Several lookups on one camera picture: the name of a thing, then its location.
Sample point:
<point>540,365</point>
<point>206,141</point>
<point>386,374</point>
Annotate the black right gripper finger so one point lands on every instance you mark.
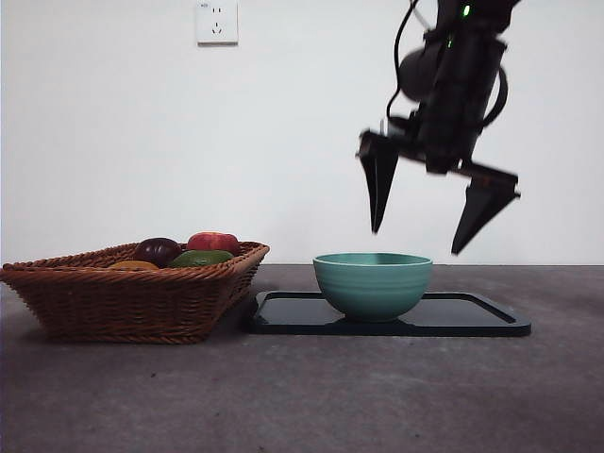
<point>380,174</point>
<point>481,212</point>

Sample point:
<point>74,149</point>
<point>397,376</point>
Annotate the teal ribbed bowl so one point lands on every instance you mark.
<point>373,292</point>

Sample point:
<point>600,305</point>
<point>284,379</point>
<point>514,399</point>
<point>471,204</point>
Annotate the brown kiwifruit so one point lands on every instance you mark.
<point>134,265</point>

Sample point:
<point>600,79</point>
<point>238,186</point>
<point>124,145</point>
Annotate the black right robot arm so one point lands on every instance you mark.
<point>462,94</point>

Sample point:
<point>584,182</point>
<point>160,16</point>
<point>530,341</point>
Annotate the dark rectangular tray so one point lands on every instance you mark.
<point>302,329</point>

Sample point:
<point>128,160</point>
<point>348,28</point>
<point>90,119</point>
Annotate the red apple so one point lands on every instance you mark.
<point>212,243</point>

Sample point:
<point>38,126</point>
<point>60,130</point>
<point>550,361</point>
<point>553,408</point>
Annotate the green avocado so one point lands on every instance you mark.
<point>200,258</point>

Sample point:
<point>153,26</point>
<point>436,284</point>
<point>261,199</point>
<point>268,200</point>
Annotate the dark purple plum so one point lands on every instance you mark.
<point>156,250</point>

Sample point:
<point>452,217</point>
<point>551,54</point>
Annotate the brown wicker basket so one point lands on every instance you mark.
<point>118,307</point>

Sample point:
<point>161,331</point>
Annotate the white wall socket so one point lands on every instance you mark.
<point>217,38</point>

